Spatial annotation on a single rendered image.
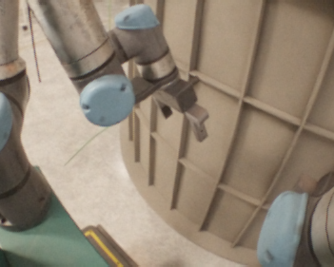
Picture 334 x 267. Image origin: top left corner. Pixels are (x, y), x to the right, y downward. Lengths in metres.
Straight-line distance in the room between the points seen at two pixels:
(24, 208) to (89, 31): 0.32
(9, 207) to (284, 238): 0.41
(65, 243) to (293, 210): 0.37
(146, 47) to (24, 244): 0.43
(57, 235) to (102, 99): 0.27
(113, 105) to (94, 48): 0.08
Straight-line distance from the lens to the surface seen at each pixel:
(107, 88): 0.31
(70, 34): 0.30
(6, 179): 0.41
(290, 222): 0.20
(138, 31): 0.45
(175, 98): 0.49
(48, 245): 0.46
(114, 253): 0.87
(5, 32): 0.45
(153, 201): 1.33
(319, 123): 0.73
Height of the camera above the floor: 1.12
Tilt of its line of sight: 40 degrees down
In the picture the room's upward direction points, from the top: 5 degrees clockwise
